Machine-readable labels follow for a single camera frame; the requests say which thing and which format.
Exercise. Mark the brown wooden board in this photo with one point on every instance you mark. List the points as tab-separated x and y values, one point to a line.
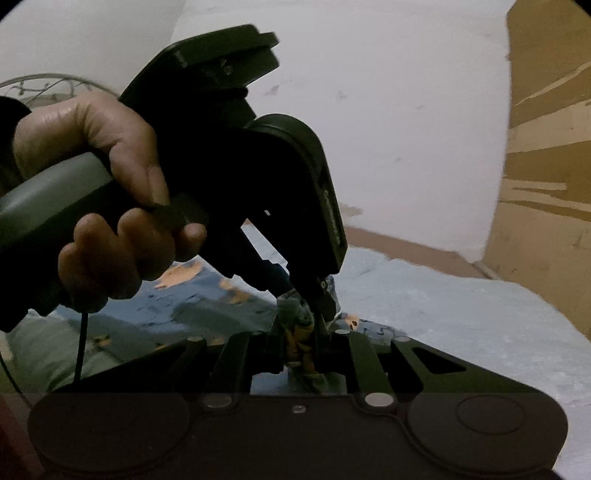
549	152

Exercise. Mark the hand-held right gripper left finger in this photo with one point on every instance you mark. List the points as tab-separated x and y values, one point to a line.
240	364

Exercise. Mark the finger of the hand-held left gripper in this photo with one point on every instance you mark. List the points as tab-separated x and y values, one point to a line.
321	295
263	267

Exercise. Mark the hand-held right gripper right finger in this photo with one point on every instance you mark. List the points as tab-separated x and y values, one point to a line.
344	353

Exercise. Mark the grey metal headboard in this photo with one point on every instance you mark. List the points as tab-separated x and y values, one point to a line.
41	85

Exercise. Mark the blue pants with orange print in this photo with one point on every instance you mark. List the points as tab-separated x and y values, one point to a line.
203	300

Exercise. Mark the brown bed base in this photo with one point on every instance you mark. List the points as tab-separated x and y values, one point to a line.
406	251

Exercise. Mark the person's left hand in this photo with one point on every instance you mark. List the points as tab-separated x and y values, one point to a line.
106	129

